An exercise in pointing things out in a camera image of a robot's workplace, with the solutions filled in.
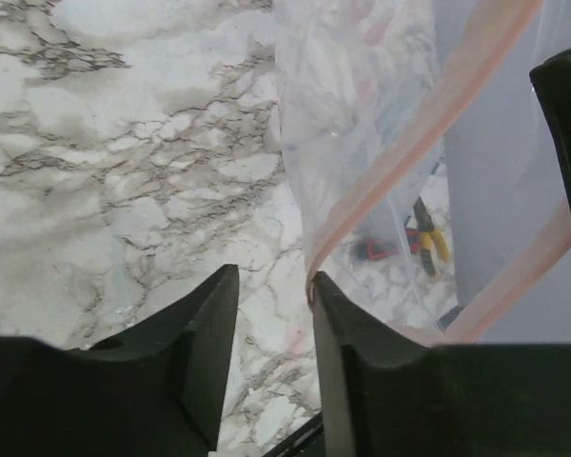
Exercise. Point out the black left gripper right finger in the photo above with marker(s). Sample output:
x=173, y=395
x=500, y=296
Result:
x=385, y=395

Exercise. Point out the clear zip top bag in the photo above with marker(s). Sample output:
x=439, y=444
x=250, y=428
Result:
x=383, y=102

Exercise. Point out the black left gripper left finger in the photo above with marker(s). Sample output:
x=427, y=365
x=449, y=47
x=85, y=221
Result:
x=155, y=389

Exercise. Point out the red black utility knife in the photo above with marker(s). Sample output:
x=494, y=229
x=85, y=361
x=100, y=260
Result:
x=374, y=249

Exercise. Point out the yellow black pliers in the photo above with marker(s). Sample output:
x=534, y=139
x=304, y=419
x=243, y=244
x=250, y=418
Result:
x=430, y=239

